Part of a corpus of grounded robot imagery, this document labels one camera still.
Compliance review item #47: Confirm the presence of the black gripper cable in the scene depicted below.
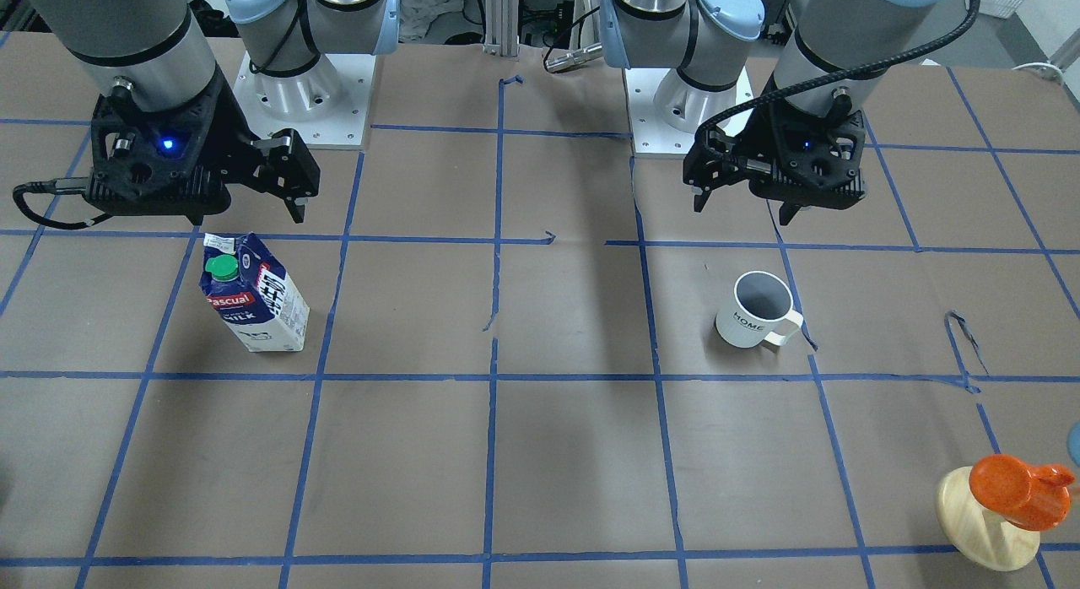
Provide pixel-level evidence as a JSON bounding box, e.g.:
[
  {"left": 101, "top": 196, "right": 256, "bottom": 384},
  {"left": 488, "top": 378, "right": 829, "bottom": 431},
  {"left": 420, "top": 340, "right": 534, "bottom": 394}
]
[
  {"left": 12, "top": 179, "right": 112, "bottom": 231},
  {"left": 696, "top": 0, "right": 981, "bottom": 151}
]

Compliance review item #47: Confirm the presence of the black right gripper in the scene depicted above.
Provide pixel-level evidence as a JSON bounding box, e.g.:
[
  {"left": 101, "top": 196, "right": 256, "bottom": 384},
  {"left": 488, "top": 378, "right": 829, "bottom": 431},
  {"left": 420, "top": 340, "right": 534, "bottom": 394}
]
[{"left": 84, "top": 73, "right": 321, "bottom": 224}]

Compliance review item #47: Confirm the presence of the aluminium frame post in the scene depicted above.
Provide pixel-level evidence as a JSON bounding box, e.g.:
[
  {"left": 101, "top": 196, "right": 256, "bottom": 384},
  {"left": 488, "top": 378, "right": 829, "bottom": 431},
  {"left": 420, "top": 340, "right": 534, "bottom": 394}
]
[{"left": 482, "top": 0, "right": 521, "bottom": 61}]

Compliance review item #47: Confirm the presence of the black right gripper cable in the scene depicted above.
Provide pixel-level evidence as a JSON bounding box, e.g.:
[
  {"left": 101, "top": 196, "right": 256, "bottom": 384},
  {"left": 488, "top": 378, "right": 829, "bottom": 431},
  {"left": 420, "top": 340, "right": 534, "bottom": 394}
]
[{"left": 12, "top": 179, "right": 112, "bottom": 231}]

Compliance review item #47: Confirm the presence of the white mug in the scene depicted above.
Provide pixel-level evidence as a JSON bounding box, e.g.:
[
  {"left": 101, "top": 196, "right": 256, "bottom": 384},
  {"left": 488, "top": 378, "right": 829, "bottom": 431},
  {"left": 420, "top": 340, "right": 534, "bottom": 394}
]
[{"left": 715, "top": 271, "right": 805, "bottom": 349}]

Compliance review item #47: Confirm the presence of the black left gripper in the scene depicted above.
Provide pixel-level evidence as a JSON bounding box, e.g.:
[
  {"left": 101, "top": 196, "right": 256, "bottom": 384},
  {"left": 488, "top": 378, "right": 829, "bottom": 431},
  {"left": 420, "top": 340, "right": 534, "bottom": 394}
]
[{"left": 683, "top": 89, "right": 867, "bottom": 226}]

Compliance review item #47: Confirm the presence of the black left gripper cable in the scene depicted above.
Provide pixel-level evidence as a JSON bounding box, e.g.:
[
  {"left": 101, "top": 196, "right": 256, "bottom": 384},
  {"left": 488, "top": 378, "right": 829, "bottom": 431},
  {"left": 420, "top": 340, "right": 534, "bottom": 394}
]
[{"left": 696, "top": 0, "right": 981, "bottom": 151}]

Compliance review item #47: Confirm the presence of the blue white milk carton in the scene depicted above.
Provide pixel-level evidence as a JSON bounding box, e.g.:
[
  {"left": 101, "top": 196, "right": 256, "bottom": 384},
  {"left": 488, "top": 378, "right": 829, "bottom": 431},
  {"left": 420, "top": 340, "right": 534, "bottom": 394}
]
[{"left": 200, "top": 235, "right": 310, "bottom": 352}]

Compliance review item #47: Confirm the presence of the metal cylinder connector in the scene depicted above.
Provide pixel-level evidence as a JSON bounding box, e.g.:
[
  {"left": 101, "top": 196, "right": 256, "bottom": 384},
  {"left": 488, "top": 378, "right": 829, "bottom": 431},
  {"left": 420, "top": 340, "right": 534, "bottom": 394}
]
[{"left": 543, "top": 42, "right": 604, "bottom": 73}]

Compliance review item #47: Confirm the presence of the orange mug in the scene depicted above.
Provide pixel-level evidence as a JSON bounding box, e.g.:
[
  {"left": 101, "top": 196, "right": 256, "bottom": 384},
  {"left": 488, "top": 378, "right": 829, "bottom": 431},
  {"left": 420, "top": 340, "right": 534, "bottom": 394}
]
[{"left": 969, "top": 454, "right": 1076, "bottom": 532}]

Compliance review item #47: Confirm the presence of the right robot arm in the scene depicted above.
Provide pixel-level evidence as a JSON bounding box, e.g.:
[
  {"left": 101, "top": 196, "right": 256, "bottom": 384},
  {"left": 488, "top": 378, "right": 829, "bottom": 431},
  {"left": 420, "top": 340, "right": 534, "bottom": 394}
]
[{"left": 12, "top": 0, "right": 400, "bottom": 230}]

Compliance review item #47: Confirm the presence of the wooden mug tree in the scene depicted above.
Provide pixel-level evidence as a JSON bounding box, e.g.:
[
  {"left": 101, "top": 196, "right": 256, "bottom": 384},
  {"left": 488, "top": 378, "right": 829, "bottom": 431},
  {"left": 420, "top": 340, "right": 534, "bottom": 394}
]
[{"left": 935, "top": 466, "right": 1041, "bottom": 572}]

